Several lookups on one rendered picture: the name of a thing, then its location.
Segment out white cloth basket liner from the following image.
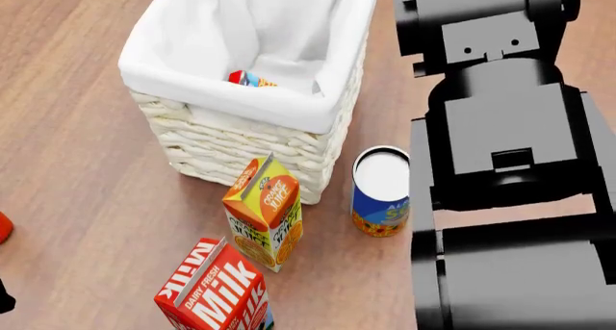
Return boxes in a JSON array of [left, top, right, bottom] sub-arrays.
[[117, 0, 381, 136]]

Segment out white woven wicker basket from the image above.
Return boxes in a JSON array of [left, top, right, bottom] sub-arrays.
[[128, 30, 370, 206]]

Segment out blue soup can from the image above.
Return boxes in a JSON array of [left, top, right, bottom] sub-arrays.
[[349, 144, 412, 238]]

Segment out red blue yellow small package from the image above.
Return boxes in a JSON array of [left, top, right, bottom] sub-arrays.
[[227, 70, 278, 89]]

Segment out orange juice carton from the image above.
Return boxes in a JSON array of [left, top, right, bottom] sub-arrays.
[[221, 151, 304, 274]]

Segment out red milk carton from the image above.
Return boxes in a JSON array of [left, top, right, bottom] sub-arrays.
[[153, 237, 276, 330]]

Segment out red object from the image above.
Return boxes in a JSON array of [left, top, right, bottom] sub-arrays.
[[0, 211, 14, 245]]

